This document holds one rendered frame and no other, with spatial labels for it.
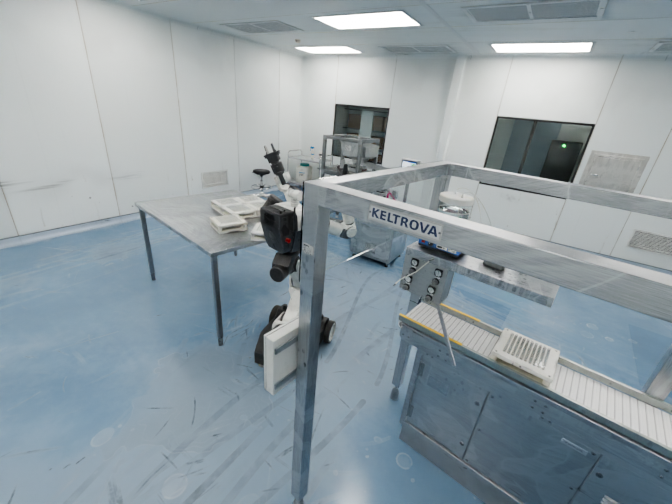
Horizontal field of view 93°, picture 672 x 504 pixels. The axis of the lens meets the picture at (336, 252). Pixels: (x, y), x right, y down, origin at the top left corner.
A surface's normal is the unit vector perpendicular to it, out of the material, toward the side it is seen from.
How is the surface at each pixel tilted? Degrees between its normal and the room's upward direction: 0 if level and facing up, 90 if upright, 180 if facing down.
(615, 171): 90
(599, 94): 90
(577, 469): 90
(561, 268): 90
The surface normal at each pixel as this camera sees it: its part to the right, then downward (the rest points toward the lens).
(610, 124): -0.55, 0.30
